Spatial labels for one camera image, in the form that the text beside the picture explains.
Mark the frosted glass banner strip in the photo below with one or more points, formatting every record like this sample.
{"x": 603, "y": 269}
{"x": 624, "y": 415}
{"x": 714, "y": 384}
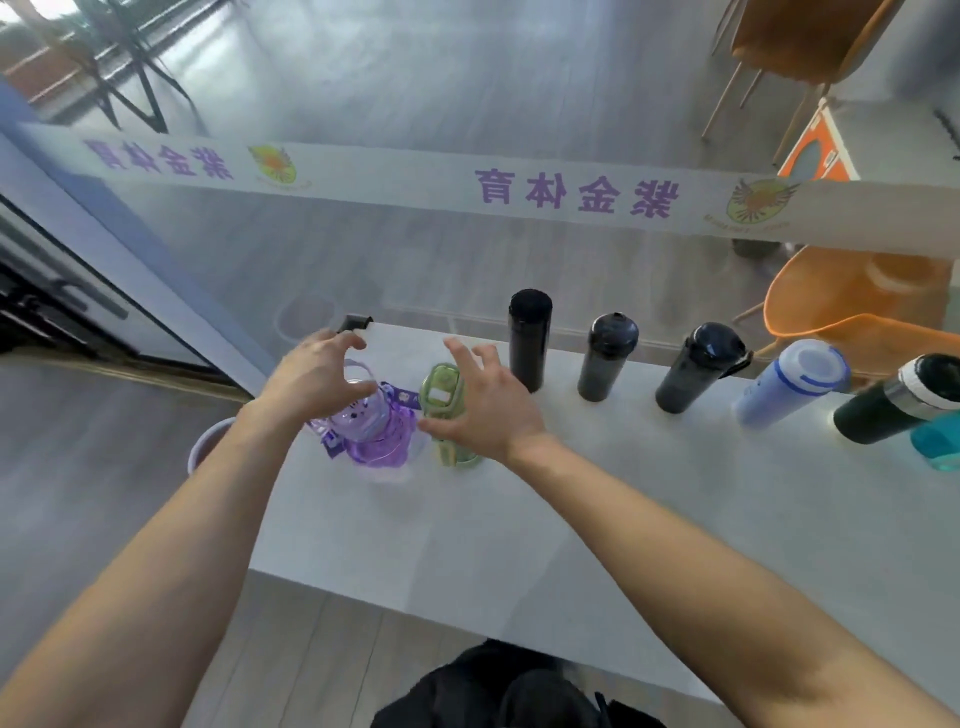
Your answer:
{"x": 375, "y": 176}

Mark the black table corner guard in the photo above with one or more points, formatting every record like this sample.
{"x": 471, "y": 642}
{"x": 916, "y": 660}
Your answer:
{"x": 352, "y": 322}

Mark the purple transparent kids bottle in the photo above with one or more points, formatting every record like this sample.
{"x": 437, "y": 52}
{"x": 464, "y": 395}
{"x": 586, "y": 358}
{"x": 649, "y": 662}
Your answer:
{"x": 375, "y": 435}

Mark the person's left forearm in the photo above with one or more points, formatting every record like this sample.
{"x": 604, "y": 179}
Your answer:
{"x": 150, "y": 585}

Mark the person's right hand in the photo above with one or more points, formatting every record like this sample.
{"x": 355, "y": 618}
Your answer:
{"x": 495, "y": 412}

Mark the brown wooden chair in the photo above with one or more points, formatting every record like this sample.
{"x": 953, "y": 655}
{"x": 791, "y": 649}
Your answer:
{"x": 795, "y": 37}

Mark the green transparent bottle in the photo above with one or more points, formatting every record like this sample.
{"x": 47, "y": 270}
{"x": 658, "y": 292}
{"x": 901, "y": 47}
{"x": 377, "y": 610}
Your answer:
{"x": 439, "y": 390}

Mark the teal blue bottle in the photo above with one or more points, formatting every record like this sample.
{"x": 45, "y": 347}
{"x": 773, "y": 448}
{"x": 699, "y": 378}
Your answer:
{"x": 941, "y": 442}

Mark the orange plastic chair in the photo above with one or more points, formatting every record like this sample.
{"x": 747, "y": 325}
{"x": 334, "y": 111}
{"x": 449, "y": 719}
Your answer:
{"x": 862, "y": 330}

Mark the black metal stand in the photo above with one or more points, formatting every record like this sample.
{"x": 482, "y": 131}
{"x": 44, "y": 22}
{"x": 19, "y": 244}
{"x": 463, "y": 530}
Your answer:
{"x": 148, "y": 86}

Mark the person's left hand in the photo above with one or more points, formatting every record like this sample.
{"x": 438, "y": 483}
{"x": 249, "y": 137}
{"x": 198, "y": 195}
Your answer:
{"x": 307, "y": 382}

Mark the black bottle white band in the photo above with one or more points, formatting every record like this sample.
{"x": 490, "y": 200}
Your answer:
{"x": 885, "y": 405}

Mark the slim black thermos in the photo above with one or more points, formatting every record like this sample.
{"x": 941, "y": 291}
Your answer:
{"x": 530, "y": 337}

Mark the person's black clothing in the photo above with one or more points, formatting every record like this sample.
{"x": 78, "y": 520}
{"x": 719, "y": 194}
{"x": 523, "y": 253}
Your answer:
{"x": 510, "y": 690}

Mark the grey table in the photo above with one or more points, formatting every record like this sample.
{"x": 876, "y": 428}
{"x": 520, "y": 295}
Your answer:
{"x": 600, "y": 510}

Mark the white purple bottle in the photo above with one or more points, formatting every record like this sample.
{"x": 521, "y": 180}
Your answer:
{"x": 787, "y": 382}

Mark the dark smoky bottle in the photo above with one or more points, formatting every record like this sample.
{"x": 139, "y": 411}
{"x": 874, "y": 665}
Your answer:
{"x": 606, "y": 360}

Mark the white bucket red contents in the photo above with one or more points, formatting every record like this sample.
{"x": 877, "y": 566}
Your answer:
{"x": 202, "y": 446}

